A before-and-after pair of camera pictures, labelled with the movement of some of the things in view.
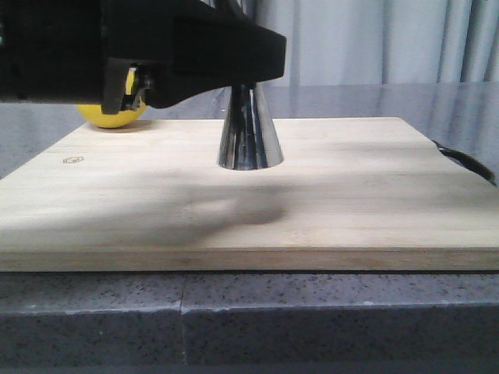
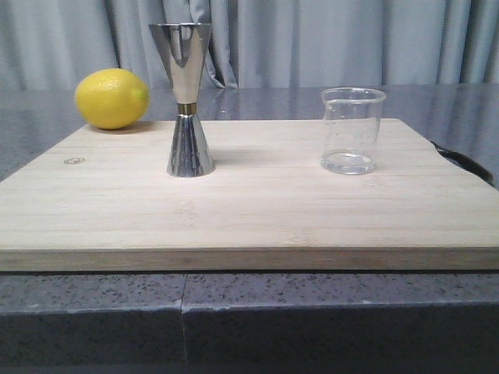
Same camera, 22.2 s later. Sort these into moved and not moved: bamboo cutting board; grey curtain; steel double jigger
Moved: steel double jigger
Not moved: bamboo cutting board; grey curtain
